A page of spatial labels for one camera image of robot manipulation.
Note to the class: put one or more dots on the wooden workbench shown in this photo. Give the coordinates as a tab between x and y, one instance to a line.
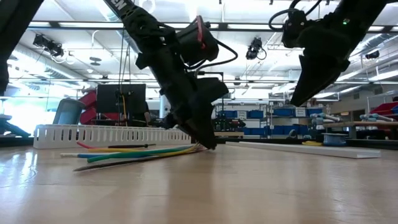
373	124

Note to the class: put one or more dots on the black ceiling device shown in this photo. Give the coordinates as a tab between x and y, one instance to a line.
48	45
372	54

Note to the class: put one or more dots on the shelf with blue bins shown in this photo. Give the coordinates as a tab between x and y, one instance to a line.
283	112

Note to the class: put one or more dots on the black zip tie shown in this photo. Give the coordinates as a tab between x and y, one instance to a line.
109	164
130	146

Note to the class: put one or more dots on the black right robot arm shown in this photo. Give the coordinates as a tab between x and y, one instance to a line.
367	18

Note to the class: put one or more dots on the black ceiling camera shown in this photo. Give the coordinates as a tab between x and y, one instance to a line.
255	48

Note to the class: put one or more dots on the grey padded roll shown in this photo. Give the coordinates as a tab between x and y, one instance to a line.
376	117
326	117

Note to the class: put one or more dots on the white flat duct cover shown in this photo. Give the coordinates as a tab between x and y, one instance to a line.
311	150

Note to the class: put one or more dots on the black aluminium table frame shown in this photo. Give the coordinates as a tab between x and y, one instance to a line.
367	143

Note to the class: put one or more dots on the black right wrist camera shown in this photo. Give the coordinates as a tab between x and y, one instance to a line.
293	29

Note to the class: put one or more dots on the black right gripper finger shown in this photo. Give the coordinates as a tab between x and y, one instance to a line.
301	77
323	77

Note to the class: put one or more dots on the black monitor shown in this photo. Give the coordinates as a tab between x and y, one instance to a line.
109	99

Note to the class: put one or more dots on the red storage bins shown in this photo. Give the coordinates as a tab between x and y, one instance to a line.
384	109

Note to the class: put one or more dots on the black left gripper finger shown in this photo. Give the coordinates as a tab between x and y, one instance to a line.
183	119
206	124

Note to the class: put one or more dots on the red cabinet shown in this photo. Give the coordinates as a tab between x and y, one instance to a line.
88	105

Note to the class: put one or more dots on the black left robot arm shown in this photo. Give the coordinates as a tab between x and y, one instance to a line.
140	25

